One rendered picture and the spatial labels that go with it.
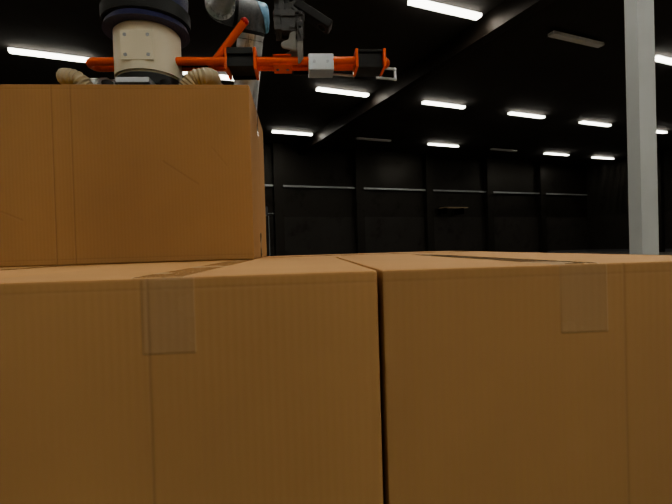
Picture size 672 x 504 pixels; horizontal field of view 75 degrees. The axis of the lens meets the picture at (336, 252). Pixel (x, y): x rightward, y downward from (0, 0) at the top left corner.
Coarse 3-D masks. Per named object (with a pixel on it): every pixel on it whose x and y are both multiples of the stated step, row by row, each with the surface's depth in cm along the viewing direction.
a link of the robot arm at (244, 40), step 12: (240, 0) 177; (252, 0) 180; (240, 12) 178; (252, 12) 179; (264, 12) 180; (252, 24) 181; (264, 24) 183; (240, 36) 183; (252, 36) 183; (240, 84) 189; (252, 84) 190; (252, 96) 192
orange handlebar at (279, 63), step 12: (96, 60) 115; (108, 60) 115; (180, 60) 116; (192, 60) 117; (204, 60) 117; (216, 60) 117; (264, 60) 118; (276, 60) 118; (288, 60) 118; (336, 60) 119; (348, 60) 120; (276, 72) 123; (288, 72) 124
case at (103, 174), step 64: (0, 128) 96; (64, 128) 97; (128, 128) 98; (192, 128) 99; (256, 128) 116; (0, 192) 96; (64, 192) 97; (128, 192) 98; (192, 192) 99; (256, 192) 111; (0, 256) 96; (64, 256) 97; (128, 256) 98; (192, 256) 99; (256, 256) 106
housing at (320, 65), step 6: (312, 54) 119; (318, 54) 119; (324, 54) 119; (330, 54) 119; (312, 60) 119; (318, 60) 119; (324, 60) 119; (330, 60) 119; (312, 66) 119; (318, 66) 119; (324, 66) 119; (330, 66) 119; (312, 72) 121; (318, 72) 121; (324, 72) 121; (330, 72) 121
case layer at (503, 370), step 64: (320, 256) 111; (384, 256) 92; (448, 256) 79; (512, 256) 69; (576, 256) 61; (640, 256) 55; (0, 320) 39; (64, 320) 40; (128, 320) 40; (192, 320) 41; (256, 320) 41; (320, 320) 41; (384, 320) 42; (448, 320) 42; (512, 320) 43; (576, 320) 43; (640, 320) 44; (0, 384) 40; (64, 384) 40; (128, 384) 40; (192, 384) 41; (256, 384) 41; (320, 384) 41; (384, 384) 42; (448, 384) 42; (512, 384) 43; (576, 384) 43; (640, 384) 44; (0, 448) 40; (64, 448) 40; (128, 448) 40; (192, 448) 41; (256, 448) 41; (320, 448) 42; (384, 448) 43; (448, 448) 42; (512, 448) 43; (576, 448) 43; (640, 448) 44
